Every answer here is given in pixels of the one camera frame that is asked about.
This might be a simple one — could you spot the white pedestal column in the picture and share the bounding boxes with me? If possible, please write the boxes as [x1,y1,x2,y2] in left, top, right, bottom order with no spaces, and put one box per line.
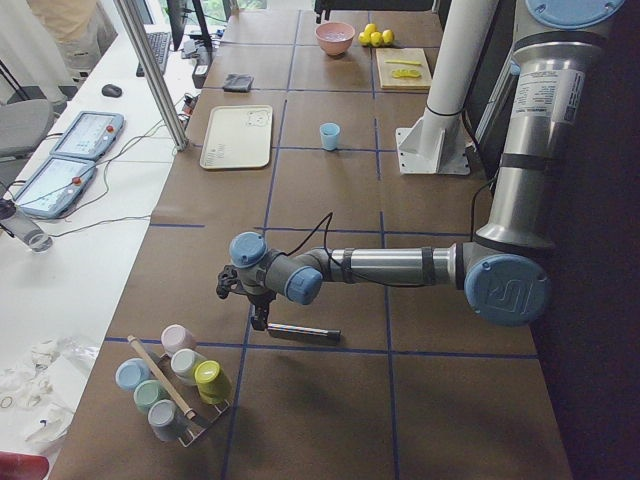
[396,0,498,175]

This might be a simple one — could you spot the aluminium frame post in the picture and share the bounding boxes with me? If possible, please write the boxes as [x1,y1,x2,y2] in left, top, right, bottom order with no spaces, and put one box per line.
[114,0,188,151]

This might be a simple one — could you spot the lemon slices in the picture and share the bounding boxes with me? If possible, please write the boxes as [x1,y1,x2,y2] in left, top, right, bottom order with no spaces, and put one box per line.
[391,69,422,79]

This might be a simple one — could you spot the yellow upturned cup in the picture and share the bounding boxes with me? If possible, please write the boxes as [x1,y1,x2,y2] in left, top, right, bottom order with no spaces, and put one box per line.
[194,360,232,405]

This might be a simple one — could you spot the steel muddler black tip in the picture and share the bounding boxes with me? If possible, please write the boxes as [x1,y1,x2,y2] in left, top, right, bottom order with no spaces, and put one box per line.
[267,323,341,345]

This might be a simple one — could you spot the pink upturned cup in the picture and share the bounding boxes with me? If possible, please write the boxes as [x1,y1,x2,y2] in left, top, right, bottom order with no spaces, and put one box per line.
[161,324,197,357]

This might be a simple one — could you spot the green upturned cup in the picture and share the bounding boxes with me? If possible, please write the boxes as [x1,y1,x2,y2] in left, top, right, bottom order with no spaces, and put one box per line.
[133,379,170,414]

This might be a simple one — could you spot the yellow lemon far left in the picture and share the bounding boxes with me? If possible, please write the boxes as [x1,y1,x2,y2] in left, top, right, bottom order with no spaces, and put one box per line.
[358,30,371,46]

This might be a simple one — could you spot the orange black connector box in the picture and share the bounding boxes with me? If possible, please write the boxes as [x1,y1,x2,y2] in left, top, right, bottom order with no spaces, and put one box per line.
[182,93,199,116]

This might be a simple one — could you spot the cream bear tray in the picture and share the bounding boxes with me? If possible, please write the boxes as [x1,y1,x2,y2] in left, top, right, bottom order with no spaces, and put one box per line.
[199,105,273,170]

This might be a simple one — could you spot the teach pendant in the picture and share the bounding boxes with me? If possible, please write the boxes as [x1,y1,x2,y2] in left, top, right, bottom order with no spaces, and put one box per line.
[14,155,96,219]
[50,111,125,161]

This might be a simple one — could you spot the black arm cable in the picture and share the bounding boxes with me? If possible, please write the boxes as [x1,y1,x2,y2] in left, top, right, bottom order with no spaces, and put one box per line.
[288,172,501,289]

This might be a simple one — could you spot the blue upturned cup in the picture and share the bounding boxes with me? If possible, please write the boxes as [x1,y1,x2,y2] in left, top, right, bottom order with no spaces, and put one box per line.
[115,358,151,391]

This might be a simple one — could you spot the pink bowl of ice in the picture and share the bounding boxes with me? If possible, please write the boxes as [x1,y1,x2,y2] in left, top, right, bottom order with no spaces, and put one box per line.
[315,22,355,56]

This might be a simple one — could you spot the upper teach pendant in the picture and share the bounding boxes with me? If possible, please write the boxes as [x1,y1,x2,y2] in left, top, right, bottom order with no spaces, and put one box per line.
[50,111,125,161]

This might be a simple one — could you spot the yellow plastic knife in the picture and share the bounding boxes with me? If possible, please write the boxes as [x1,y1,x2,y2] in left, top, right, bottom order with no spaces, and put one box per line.
[384,59,422,67]

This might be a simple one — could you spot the wooden cutting board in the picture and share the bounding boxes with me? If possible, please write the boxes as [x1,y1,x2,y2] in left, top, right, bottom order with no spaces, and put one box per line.
[376,48,432,90]

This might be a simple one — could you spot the lower teach pendant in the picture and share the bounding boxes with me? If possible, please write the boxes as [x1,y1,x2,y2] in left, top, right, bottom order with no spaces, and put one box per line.
[14,155,96,219]

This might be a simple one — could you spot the black computer mouse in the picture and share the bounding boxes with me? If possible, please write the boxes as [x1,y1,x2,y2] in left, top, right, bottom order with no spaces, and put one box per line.
[101,84,123,98]

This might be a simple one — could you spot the white cup rack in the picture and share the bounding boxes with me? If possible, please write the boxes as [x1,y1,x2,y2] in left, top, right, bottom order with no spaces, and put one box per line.
[170,359,231,447]

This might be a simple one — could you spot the grey folded cloth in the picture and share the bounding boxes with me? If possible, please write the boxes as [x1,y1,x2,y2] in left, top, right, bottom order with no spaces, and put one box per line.
[222,73,254,93]

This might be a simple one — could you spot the crumpled white paper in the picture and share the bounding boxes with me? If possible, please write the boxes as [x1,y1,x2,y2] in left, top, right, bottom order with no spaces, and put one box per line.
[1,337,100,450]

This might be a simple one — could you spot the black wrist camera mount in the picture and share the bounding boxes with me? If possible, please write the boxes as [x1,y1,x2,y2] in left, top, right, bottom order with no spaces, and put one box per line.
[216,265,246,300]

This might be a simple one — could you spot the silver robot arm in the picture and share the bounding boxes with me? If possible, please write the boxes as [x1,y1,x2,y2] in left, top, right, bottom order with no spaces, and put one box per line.
[216,1,621,330]

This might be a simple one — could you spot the yellow lemon front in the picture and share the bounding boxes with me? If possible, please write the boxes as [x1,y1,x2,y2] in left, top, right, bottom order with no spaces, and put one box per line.
[370,32,383,48]

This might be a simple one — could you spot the light blue cup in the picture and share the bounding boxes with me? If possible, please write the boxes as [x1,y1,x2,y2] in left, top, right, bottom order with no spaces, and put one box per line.
[319,122,341,151]

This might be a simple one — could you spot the grey upturned cup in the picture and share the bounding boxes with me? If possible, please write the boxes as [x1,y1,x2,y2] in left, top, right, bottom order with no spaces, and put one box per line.
[147,399,187,442]

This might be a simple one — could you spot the black keyboard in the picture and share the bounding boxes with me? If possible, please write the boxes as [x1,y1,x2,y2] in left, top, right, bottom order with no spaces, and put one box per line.
[146,32,172,74]

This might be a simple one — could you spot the wooden rack handle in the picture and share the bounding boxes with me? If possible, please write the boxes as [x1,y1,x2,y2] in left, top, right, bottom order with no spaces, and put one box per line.
[127,335,197,421]

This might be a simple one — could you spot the clear water bottle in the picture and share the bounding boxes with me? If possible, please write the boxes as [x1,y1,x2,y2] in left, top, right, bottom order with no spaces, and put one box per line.
[0,199,53,253]

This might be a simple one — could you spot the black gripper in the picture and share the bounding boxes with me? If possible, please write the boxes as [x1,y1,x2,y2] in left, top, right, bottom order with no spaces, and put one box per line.
[247,292,276,331]

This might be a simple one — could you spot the yellow lemon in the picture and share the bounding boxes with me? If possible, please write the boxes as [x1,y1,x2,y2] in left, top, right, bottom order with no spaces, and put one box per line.
[381,29,395,45]
[370,32,383,48]
[363,23,377,34]
[358,30,371,46]

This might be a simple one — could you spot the yellow lemon middle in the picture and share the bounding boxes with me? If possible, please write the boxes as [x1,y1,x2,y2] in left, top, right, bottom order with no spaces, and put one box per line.
[363,23,377,34]

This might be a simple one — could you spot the yellow lemon right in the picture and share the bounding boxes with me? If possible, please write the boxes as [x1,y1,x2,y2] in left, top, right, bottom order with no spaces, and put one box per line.
[381,29,395,45]

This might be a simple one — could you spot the white upturned cup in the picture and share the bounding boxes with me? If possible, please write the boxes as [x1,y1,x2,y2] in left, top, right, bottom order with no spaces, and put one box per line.
[171,348,207,386]

